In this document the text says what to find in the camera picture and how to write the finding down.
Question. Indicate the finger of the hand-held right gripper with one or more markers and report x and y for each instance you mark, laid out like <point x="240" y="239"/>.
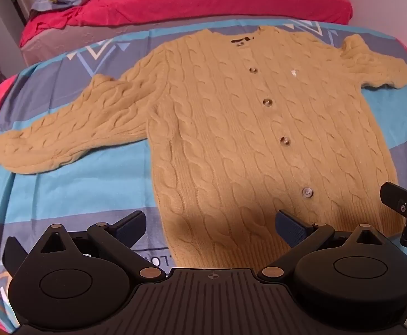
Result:
<point x="397" y="195"/>

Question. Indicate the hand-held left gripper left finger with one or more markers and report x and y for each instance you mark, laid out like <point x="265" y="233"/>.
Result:
<point x="132" y="225"/>

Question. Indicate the blue grey patterned bed sheet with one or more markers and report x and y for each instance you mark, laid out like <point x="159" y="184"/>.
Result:
<point x="84" y="178"/>

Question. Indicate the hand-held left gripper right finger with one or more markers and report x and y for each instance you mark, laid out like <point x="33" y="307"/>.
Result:
<point x="291" y="231"/>

